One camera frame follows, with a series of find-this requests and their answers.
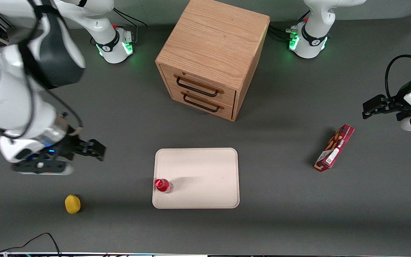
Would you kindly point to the beige plastic tray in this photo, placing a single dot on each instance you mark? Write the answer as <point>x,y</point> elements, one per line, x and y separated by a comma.
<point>205,175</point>

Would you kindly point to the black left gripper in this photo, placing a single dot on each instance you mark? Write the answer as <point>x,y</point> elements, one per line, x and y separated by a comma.
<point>400,101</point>

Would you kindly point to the red tartan cookie box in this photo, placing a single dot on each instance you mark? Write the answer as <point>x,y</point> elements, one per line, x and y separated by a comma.
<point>335,148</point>

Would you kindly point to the small red coke bottle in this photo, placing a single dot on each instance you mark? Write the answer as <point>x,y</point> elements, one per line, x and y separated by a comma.
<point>162,185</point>

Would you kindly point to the yellow lemon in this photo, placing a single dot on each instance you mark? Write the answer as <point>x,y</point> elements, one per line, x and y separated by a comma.
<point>72,204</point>

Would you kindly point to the oak wooden drawer cabinet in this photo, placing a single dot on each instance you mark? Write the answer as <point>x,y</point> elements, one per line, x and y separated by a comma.
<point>216,43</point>

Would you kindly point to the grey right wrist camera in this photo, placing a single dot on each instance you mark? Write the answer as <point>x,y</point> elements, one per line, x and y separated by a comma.
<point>41,167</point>

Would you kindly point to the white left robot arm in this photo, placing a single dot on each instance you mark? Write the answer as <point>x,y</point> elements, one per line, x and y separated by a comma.
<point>314,21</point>

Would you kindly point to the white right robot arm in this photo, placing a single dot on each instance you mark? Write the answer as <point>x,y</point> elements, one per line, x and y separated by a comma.
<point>5,100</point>

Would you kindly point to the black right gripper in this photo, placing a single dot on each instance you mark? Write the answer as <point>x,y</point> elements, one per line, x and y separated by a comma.
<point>70,145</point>

